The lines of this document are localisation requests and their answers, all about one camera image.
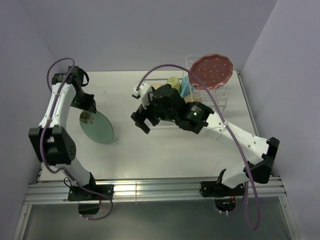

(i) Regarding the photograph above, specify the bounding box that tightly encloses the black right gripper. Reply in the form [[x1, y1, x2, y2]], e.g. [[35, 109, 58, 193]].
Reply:
[[131, 94, 177, 134]]

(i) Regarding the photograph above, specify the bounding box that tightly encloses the green ceramic plate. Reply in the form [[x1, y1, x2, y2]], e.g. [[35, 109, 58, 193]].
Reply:
[[79, 110, 114, 144]]

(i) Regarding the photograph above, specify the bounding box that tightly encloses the yellow ceramic mug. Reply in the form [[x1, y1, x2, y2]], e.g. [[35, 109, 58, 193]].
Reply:
[[166, 76, 181, 92]]

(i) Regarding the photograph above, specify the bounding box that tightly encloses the blue ceramic mug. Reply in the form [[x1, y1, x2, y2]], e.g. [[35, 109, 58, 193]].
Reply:
[[180, 76, 191, 98]]

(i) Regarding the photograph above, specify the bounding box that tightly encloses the beige ceramic bowl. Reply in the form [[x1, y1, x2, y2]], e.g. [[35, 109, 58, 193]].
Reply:
[[184, 94, 202, 103]]

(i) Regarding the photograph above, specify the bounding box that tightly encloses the pink dotted plate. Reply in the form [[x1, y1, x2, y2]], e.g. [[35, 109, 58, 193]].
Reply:
[[189, 53, 234, 90]]

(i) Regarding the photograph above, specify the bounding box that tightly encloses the metal tin cup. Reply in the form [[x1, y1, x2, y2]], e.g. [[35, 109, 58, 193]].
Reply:
[[150, 83, 162, 92]]

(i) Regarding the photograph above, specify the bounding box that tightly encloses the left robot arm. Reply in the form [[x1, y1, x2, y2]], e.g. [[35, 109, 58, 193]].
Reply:
[[28, 66, 98, 200]]

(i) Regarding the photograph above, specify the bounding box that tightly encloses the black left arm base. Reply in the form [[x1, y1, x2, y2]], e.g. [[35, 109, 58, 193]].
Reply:
[[67, 184, 114, 217]]

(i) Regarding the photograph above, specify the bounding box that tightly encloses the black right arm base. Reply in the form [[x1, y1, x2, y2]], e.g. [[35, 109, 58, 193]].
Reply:
[[199, 181, 245, 198]]

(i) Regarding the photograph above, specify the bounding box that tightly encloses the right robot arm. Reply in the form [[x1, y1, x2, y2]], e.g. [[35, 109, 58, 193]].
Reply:
[[131, 83, 280, 195]]

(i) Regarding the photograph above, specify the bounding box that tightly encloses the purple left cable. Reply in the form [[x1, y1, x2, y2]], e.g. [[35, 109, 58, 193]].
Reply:
[[39, 57, 76, 175]]

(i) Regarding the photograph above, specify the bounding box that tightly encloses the white wire dish rack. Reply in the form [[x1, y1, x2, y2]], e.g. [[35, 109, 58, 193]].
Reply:
[[137, 66, 226, 131]]

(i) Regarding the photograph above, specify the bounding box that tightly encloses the aluminium frame rail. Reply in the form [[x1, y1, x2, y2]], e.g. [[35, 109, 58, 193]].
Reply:
[[24, 174, 287, 205]]

